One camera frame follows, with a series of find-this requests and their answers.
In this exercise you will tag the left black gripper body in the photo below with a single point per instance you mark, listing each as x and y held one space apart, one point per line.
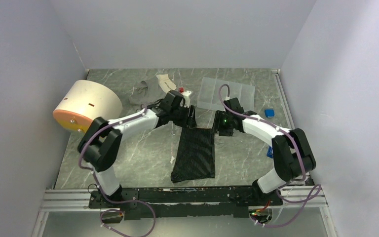
179 116

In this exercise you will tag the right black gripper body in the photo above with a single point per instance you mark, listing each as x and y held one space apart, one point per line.
226 128

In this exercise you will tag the black striped underwear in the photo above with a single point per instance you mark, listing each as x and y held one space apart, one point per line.
195 155

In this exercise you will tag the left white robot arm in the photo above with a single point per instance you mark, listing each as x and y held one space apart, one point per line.
98 148

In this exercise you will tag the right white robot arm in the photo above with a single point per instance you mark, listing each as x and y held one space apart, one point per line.
291 151

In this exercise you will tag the grey underwear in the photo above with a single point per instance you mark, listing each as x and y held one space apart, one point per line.
151 90

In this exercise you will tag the clear plastic organizer box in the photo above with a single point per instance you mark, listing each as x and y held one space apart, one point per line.
208 96

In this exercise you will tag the blue small block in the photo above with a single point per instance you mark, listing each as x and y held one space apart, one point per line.
269 113

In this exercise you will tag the cream cylindrical drum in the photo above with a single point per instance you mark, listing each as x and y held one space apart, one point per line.
85 101

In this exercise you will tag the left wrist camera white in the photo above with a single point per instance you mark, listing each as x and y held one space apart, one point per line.
186 95

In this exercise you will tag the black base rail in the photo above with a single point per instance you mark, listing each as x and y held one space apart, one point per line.
138 203

